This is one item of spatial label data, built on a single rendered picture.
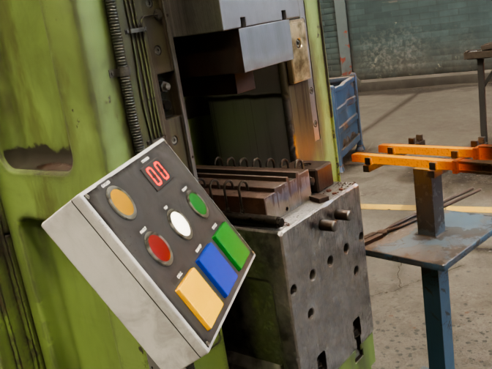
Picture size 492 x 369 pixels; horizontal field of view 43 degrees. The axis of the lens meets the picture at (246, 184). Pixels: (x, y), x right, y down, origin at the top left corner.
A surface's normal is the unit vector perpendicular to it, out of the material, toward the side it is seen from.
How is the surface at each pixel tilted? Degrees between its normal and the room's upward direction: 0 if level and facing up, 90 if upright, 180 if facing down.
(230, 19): 90
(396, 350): 0
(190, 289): 60
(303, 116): 90
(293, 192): 90
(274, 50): 90
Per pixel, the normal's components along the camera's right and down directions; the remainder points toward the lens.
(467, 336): -0.15, -0.95
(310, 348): 0.79, 0.04
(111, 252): -0.21, 0.29
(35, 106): -0.60, 0.29
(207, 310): 0.76, -0.55
